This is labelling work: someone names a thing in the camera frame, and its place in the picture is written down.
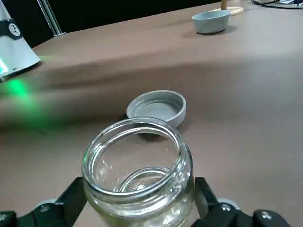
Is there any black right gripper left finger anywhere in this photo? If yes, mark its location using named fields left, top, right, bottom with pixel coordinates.
left=0, top=176, right=89, bottom=227

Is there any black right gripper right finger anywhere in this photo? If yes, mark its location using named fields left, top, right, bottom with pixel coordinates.
left=189, top=176, right=292, bottom=227

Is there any transparent glass spice bottle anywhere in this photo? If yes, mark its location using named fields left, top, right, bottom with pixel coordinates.
left=82, top=117, right=195, bottom=227

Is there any grey round bottle lid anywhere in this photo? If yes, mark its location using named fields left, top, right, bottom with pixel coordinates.
left=126, top=90, right=187, bottom=130

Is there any pale blue bowl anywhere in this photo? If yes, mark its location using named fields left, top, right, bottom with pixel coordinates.
left=191, top=9, right=232, bottom=35

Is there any metal frame strut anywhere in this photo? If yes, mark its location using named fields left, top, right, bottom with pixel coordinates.
left=36, top=0, right=65, bottom=36

